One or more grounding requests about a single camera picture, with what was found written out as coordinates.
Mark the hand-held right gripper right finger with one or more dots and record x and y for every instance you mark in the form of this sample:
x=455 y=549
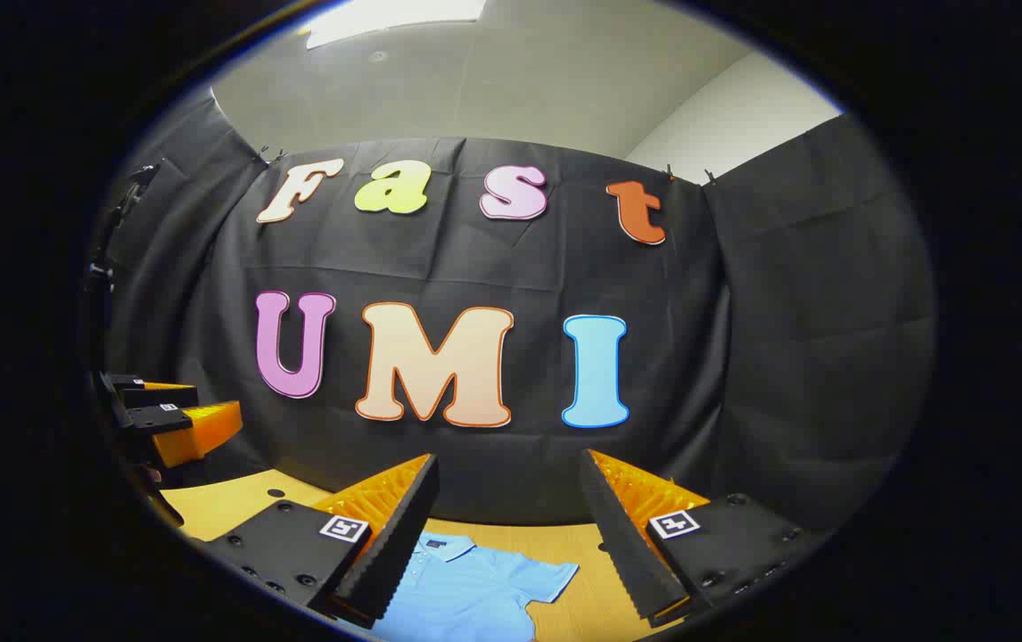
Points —
x=622 y=544

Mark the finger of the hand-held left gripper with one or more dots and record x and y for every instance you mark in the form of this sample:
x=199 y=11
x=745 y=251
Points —
x=163 y=397
x=159 y=419

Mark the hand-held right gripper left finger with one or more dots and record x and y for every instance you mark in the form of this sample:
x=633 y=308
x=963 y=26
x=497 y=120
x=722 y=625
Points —
x=395 y=544

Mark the light blue T-shirt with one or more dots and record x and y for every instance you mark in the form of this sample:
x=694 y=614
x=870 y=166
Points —
x=475 y=588

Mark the black backdrop cloth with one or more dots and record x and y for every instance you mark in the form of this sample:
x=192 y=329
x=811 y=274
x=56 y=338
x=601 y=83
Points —
x=511 y=267

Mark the ceiling light panel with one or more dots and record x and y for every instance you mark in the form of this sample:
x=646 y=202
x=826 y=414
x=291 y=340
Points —
x=386 y=18

